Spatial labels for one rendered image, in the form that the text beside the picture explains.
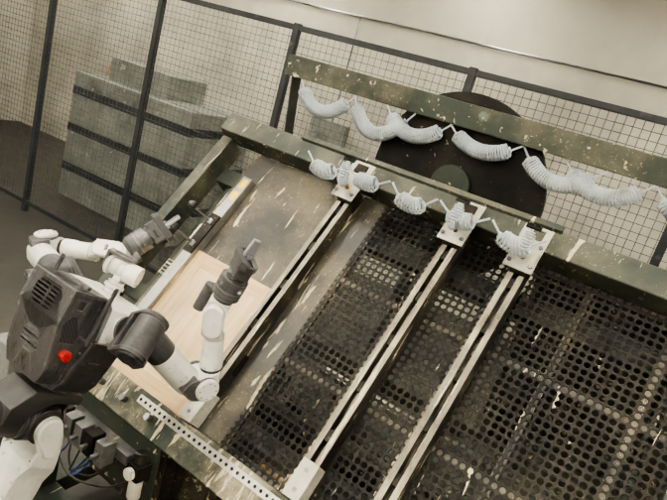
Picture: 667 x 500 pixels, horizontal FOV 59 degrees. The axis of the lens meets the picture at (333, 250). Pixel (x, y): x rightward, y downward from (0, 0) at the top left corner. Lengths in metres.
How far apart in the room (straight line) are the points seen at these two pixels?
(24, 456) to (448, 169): 1.88
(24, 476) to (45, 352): 0.44
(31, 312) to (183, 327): 0.69
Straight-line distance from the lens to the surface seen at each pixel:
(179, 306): 2.45
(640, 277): 2.10
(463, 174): 2.60
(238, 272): 1.76
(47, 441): 2.02
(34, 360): 1.88
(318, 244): 2.28
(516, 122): 2.52
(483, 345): 1.99
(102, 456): 2.31
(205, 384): 1.92
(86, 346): 1.83
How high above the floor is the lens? 2.14
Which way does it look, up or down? 15 degrees down
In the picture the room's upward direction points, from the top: 16 degrees clockwise
